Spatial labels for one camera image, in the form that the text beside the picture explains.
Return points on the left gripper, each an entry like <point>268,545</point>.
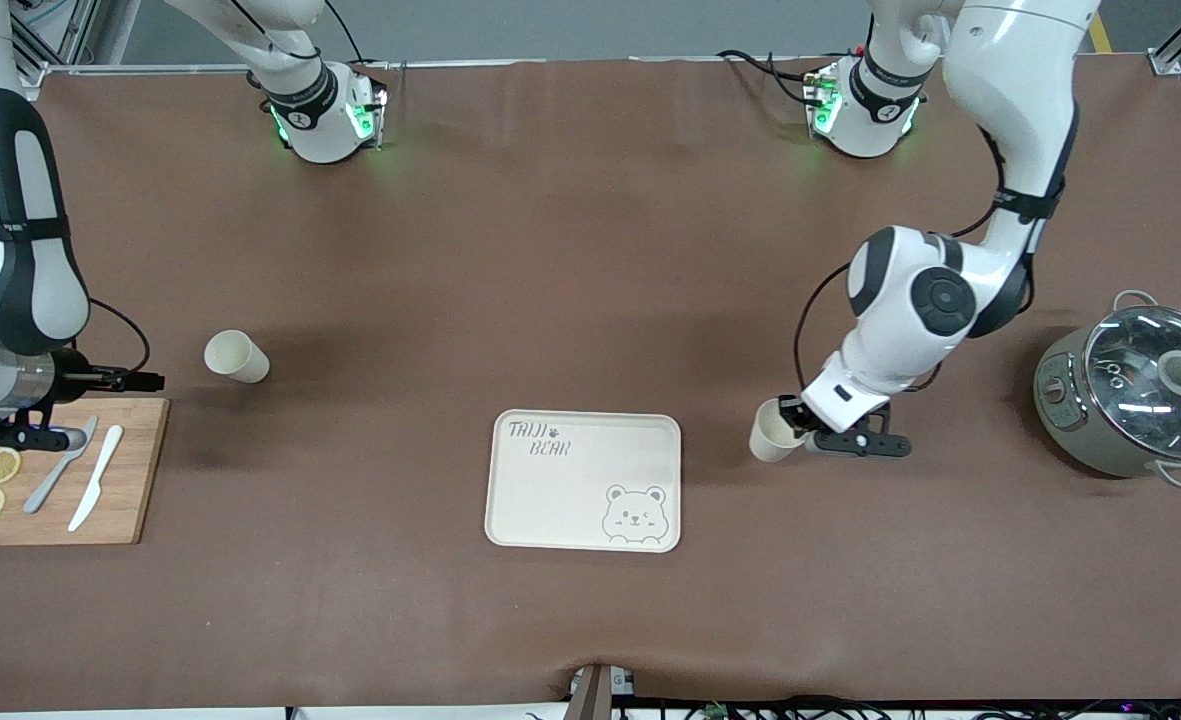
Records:
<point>791,411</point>

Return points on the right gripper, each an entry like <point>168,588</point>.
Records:
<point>74,366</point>

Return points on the white IKEA cup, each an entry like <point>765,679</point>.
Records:
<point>768,440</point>
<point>235,357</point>

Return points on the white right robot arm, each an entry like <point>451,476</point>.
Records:
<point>325,135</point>

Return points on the cream bear print tray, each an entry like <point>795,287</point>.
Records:
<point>550,510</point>

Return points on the white plastic knife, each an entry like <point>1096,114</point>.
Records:
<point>100,470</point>

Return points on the wooden cutting board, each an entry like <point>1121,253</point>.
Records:
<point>140,480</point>

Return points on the grey plastic knife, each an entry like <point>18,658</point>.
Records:
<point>50,480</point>

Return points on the brown table cover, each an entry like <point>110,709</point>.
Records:
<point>590,250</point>

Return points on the grey-green electric cooking pot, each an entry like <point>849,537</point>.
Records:
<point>1080,440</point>

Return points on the glass pot lid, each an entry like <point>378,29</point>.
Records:
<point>1130,400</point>

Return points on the metal table edge clamp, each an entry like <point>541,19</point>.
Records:
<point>595,692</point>

